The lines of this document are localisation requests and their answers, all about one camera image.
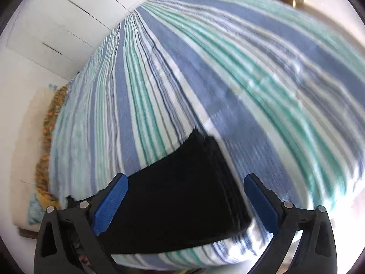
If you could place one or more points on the teal patterned pillow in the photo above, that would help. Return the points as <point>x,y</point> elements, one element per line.
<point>35,209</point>

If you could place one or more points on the black pants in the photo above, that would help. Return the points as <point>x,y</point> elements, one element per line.
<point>176,199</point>

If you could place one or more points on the striped bedspread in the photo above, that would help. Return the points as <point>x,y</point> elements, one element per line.
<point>228,62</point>

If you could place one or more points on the white wardrobe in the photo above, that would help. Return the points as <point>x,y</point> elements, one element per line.
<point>57,20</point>

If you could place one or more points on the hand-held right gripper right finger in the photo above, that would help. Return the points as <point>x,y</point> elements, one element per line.
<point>261,202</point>

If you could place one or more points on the orange floral blanket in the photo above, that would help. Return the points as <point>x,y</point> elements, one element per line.
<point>52,114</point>

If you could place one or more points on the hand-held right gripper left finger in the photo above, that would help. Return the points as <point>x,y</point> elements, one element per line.
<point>111,202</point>

